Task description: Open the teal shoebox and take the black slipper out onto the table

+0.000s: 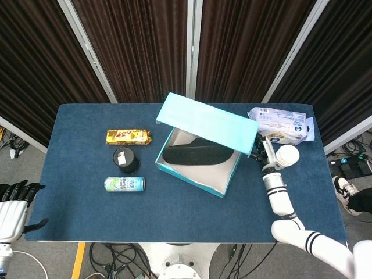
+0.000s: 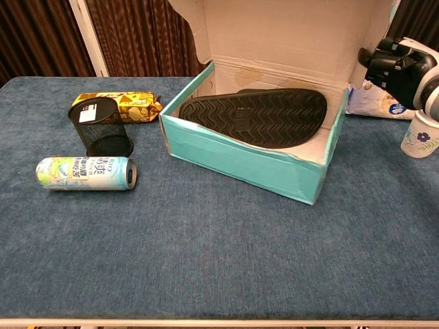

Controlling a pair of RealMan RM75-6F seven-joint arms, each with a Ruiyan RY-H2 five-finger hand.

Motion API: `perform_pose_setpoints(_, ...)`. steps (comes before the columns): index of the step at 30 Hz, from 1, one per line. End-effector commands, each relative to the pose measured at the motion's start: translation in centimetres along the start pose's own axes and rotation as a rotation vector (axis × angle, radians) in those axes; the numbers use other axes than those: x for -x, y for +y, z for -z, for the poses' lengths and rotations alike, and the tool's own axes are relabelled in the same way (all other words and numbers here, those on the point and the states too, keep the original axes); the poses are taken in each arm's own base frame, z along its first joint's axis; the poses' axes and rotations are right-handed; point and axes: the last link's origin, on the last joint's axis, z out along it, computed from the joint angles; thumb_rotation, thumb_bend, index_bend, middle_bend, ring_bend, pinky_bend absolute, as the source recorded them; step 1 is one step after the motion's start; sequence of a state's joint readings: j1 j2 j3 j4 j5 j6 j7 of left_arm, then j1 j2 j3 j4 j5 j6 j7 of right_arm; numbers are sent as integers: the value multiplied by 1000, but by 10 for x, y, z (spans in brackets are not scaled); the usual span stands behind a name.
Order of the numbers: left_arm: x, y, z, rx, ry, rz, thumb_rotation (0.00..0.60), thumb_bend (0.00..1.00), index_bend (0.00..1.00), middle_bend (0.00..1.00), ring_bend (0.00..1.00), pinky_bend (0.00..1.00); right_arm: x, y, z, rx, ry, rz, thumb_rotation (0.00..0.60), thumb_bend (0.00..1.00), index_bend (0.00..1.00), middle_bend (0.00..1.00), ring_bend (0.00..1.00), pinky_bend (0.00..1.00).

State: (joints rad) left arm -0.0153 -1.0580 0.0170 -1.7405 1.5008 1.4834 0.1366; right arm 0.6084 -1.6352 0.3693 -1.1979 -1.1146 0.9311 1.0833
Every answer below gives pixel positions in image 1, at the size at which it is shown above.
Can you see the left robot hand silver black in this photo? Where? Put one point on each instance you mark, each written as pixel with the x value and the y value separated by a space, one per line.
pixel 11 218

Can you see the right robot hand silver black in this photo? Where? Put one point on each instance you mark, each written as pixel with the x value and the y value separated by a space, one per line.
pixel 268 154

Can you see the black shoe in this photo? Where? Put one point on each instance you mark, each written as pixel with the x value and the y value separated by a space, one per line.
pixel 197 154

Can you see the turquoise cardboard box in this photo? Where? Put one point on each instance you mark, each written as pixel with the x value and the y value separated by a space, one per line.
pixel 203 122

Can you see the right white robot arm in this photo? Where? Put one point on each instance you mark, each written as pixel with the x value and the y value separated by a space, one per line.
pixel 279 194

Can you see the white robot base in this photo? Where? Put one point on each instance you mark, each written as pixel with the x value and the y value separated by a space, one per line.
pixel 178 261

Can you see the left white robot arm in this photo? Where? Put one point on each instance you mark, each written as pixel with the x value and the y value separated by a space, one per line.
pixel 4 255

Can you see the white paper cup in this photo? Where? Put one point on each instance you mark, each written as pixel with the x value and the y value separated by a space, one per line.
pixel 287 157

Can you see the white wet wipes package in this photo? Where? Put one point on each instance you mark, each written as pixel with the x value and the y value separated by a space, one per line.
pixel 282 125

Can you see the yellow floor tape strip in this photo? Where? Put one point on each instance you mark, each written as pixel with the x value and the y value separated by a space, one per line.
pixel 78 261

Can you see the white black sneaker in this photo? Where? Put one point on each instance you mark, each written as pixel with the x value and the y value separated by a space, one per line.
pixel 344 189

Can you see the black trouser leg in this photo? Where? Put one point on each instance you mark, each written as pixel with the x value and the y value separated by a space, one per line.
pixel 361 200

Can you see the dark brown pleated curtain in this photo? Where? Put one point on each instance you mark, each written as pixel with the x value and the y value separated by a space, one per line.
pixel 35 58
pixel 343 58
pixel 247 43
pixel 130 43

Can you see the dark blue table mat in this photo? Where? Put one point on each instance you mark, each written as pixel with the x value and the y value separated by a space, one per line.
pixel 174 218

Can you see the green blue drink can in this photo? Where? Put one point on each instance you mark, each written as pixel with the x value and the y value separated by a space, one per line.
pixel 125 184

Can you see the black cylindrical can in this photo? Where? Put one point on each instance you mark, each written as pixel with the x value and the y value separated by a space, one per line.
pixel 126 161

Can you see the yellow snack bar package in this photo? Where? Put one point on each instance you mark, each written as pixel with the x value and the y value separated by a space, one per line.
pixel 128 137

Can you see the grey metal partition post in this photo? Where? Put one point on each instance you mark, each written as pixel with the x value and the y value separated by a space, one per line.
pixel 193 49
pixel 87 49
pixel 348 133
pixel 293 52
pixel 23 135

